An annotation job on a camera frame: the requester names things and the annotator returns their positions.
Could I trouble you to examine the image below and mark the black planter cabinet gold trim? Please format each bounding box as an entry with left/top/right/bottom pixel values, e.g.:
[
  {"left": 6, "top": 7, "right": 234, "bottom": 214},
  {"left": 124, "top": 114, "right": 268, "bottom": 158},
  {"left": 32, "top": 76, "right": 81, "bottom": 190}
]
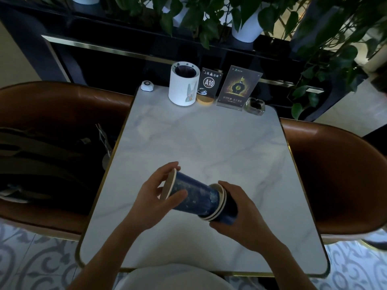
[{"left": 0, "top": 0, "right": 387, "bottom": 124}]

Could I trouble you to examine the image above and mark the glass ashtray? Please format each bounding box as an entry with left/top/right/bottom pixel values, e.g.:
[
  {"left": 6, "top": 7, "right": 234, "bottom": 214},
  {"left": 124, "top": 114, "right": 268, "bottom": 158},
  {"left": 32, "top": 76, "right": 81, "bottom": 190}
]
[{"left": 244, "top": 98, "right": 266, "bottom": 118}]

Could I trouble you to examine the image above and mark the person's white garment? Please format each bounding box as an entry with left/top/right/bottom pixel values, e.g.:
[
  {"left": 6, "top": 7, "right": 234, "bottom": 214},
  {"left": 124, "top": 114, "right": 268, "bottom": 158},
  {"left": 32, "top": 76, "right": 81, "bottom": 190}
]
[{"left": 116, "top": 263, "right": 237, "bottom": 290}]

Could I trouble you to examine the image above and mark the green leafy plant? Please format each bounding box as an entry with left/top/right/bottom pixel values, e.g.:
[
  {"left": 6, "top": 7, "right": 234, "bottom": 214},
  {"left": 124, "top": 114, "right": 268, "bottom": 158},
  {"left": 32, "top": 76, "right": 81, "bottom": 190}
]
[
  {"left": 115, "top": 0, "right": 301, "bottom": 51},
  {"left": 289, "top": 0, "right": 387, "bottom": 122}
]

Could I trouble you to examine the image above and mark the person's left forearm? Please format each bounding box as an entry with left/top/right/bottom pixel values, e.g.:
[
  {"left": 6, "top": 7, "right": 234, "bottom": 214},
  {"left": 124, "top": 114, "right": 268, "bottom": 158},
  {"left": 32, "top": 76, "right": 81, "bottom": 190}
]
[{"left": 68, "top": 220, "right": 148, "bottom": 290}]

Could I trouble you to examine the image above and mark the person's right forearm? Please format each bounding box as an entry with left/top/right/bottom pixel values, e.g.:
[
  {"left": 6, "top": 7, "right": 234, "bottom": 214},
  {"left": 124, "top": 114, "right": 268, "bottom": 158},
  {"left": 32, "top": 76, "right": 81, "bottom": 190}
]
[{"left": 261, "top": 241, "right": 318, "bottom": 290}]

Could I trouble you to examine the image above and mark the blue paper cup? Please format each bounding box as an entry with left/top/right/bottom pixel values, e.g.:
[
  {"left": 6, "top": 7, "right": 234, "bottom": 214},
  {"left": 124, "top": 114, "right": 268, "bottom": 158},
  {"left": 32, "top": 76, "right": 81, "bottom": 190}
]
[
  {"left": 208, "top": 186, "right": 239, "bottom": 226},
  {"left": 159, "top": 168, "right": 222, "bottom": 218},
  {"left": 201, "top": 183, "right": 224, "bottom": 220},
  {"left": 204, "top": 185, "right": 227, "bottom": 221}
]

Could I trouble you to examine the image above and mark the person's left hand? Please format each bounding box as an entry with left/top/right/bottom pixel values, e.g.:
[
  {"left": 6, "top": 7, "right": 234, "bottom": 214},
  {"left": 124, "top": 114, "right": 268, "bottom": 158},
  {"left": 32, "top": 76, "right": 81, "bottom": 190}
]
[{"left": 128, "top": 161, "right": 188, "bottom": 231}]

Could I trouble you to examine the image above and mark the black bag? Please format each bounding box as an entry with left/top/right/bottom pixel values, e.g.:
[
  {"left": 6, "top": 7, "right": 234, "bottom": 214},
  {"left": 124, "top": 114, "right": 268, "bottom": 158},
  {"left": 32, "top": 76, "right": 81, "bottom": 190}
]
[{"left": 0, "top": 126, "right": 119, "bottom": 206}]

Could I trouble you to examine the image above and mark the white cylindrical holder rabbit print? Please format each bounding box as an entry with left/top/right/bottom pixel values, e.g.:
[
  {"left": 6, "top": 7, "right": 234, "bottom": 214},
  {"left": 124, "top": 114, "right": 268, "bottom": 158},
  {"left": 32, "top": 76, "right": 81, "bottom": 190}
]
[{"left": 168, "top": 61, "right": 200, "bottom": 107}]

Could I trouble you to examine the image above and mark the brown leather chair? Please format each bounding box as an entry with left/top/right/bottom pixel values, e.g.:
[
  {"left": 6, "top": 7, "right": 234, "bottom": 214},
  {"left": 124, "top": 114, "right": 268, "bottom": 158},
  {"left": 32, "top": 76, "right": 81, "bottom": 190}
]
[
  {"left": 0, "top": 81, "right": 135, "bottom": 242},
  {"left": 279, "top": 117, "right": 385, "bottom": 245}
]

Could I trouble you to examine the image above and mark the clear acrylic stand dark poster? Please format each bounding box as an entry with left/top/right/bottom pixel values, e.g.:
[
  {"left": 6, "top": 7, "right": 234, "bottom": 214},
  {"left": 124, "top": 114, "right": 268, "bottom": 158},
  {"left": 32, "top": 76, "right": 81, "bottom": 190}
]
[{"left": 216, "top": 65, "right": 263, "bottom": 112}]

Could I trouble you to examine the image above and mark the black table sign wooden base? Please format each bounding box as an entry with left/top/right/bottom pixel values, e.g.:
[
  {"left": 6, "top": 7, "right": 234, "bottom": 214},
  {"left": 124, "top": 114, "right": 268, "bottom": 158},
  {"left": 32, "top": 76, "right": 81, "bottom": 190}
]
[{"left": 196, "top": 67, "right": 223, "bottom": 106}]

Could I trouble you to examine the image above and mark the person's right hand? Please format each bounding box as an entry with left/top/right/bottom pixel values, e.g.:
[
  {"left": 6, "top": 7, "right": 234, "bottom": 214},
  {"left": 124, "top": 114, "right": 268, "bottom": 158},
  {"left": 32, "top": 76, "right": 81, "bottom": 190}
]
[{"left": 209, "top": 180, "right": 285, "bottom": 255}]

